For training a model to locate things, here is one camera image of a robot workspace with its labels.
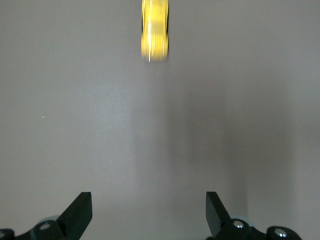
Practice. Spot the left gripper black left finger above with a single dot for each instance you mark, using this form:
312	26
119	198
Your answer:
77	215

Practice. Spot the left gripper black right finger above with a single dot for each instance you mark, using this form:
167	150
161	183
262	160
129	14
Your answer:
215	215

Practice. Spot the yellow beetle toy car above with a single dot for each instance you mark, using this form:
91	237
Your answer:
155	32

